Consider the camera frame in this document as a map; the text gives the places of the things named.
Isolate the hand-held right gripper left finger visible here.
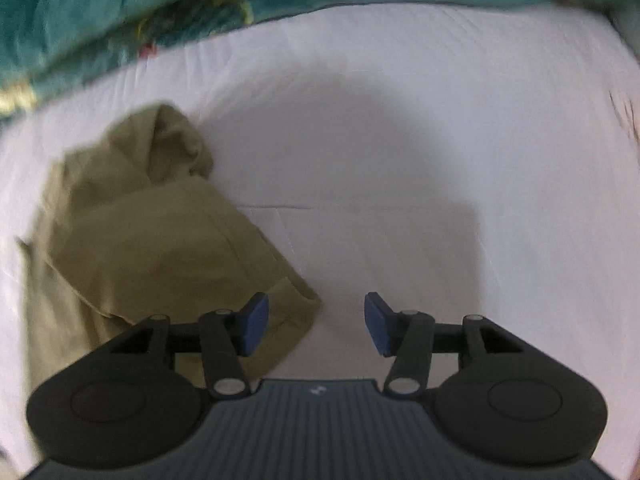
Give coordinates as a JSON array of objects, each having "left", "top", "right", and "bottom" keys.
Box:
[{"left": 107, "top": 292, "right": 271, "bottom": 401}]

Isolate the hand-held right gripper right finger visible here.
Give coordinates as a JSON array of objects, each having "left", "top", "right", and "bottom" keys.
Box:
[{"left": 364, "top": 291, "right": 527, "bottom": 401}]

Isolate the khaki garment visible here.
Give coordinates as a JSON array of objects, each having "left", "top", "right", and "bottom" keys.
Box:
[{"left": 15, "top": 102, "right": 324, "bottom": 392}]

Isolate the green printed plush blanket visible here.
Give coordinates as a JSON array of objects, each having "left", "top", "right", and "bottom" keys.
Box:
[{"left": 0, "top": 0, "right": 640, "bottom": 122}]

